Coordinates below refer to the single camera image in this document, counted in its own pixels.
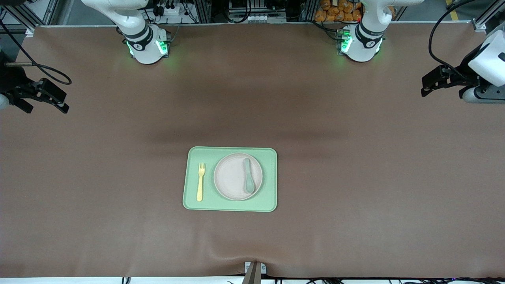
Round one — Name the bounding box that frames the orange packaged bread pile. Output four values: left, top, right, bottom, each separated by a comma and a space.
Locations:
314, 0, 363, 22

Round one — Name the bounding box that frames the white connector row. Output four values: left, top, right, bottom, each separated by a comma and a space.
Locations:
229, 14, 273, 23

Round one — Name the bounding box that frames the aluminium frame post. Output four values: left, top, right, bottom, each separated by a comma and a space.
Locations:
195, 0, 211, 23
302, 0, 318, 22

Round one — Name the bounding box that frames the light green rectangular tray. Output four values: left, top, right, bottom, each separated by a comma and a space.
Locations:
183, 146, 278, 213

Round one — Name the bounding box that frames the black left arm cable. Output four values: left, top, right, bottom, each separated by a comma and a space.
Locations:
428, 0, 474, 77

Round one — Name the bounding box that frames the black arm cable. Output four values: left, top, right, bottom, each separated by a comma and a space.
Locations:
428, 0, 474, 77
0, 20, 73, 86

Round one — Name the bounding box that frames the round beige plate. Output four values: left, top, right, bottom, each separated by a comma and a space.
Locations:
213, 153, 263, 201

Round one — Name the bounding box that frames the white power strip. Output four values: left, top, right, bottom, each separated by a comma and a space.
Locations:
152, 2, 184, 17

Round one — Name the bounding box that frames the aluminium corner frame profile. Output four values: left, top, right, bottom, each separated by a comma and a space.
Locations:
473, 0, 505, 32
0, 0, 60, 37

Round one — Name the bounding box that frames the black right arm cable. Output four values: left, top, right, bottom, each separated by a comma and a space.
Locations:
0, 20, 73, 86

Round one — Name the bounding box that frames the metal table clamp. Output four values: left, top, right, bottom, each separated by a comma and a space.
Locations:
241, 261, 267, 284

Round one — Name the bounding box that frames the yellow plastic fork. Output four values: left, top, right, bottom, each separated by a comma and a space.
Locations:
196, 163, 206, 202

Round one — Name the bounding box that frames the sage green plastic spoon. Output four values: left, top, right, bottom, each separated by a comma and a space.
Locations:
243, 158, 256, 194

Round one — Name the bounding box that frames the brown table mat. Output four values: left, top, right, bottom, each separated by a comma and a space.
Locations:
0, 22, 505, 278

